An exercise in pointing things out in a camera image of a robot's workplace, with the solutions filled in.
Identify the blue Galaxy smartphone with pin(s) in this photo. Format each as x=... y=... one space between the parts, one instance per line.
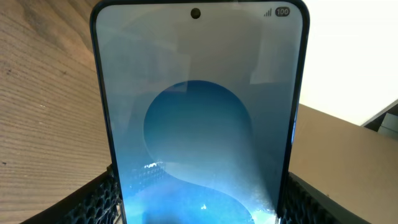
x=200 y=102

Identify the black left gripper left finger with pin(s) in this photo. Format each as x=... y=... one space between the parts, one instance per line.
x=98 y=201

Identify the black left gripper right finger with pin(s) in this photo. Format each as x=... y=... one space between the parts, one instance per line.
x=304 y=204

